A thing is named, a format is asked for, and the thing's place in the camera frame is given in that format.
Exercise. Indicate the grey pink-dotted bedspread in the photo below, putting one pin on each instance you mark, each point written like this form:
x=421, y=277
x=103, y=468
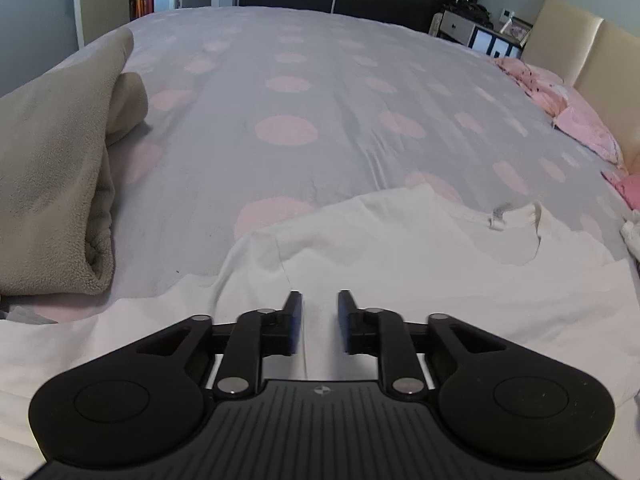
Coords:
x=325, y=85

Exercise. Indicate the white nightstand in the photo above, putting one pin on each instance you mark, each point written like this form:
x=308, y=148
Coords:
x=465, y=27

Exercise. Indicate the pale pink printed pillow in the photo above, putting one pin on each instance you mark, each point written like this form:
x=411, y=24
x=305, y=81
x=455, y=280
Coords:
x=590, y=122

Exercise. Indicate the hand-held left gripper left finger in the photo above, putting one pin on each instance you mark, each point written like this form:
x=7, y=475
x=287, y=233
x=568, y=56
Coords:
x=295, y=320

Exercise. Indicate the light grey garment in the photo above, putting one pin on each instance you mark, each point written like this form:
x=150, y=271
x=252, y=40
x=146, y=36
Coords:
x=20, y=315

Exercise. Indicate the dark bundle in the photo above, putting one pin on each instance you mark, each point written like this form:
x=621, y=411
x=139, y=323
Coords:
x=470, y=10

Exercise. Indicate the photo frame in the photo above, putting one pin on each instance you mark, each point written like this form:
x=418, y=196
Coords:
x=520, y=30

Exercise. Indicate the cream white cloth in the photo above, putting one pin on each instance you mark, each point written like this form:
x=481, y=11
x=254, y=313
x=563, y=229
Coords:
x=632, y=230

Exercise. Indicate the white t-shirt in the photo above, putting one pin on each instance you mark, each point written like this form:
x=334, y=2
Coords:
x=400, y=260

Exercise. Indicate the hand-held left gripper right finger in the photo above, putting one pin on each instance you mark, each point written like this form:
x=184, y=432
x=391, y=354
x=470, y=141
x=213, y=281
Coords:
x=345, y=320

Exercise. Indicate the taupe fleece blanket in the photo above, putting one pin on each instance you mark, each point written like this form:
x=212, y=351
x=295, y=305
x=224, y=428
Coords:
x=50, y=160

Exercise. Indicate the small white device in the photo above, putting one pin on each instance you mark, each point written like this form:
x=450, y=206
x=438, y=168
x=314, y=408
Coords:
x=508, y=13

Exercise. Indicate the pink dotted garment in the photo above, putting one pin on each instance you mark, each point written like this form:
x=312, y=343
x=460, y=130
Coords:
x=525, y=77

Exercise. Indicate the cream padded headboard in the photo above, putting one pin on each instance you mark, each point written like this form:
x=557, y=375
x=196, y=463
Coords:
x=600, y=60

